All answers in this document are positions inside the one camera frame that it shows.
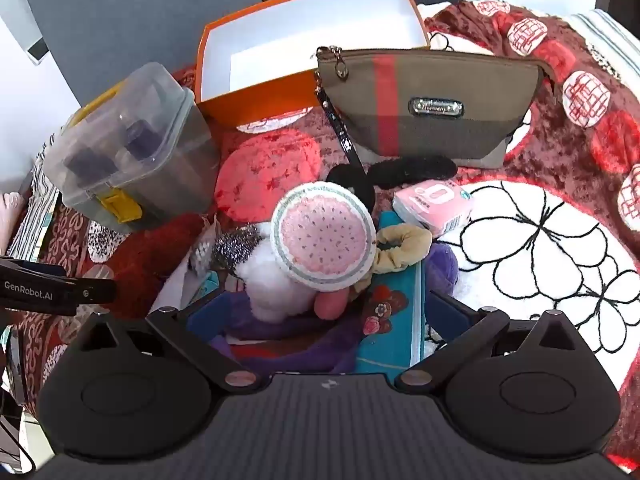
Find silver glitter scrunchie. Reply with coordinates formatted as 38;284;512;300
192;225;261;276

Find teal floral cloth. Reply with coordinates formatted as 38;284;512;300
356;210;426;375

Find white grey striped cloth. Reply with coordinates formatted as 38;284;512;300
565;10;640;91

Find blue lidded jar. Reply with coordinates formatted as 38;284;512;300
125;117;161;157

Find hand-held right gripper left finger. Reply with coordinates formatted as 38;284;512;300
80;290;268;395

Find olive pouch with red stripe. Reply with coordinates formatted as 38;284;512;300
314;45;556;171

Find white fluffy cloth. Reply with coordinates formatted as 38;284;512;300
235;222;321;323

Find red floral blanket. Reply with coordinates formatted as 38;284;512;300
10;0;640;471

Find beige scrunchie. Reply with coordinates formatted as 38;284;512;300
372;224;433;276

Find pink cloth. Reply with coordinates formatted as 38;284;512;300
0;192;26;256

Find black fuzzy scrunchie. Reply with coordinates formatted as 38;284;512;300
326;154;457;209

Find black white striped cloth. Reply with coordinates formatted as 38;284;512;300
10;130;66;266

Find orange cardboard box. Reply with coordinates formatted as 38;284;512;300
195;0;431;128

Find pink tissue packet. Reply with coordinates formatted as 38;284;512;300
391;178;475;238

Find purple fuzzy cloth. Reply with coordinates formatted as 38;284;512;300
210;245;460;376

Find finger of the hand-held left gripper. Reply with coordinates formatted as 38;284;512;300
67;278;118;307

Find clear plastic container yellow latch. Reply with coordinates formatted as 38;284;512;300
42;62;221;233

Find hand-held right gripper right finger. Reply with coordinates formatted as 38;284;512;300
397;289;583;395

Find grey fabric panel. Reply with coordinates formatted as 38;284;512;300
17;0;263;106

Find round pink watermelon pad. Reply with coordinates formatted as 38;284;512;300
270;182;377;291

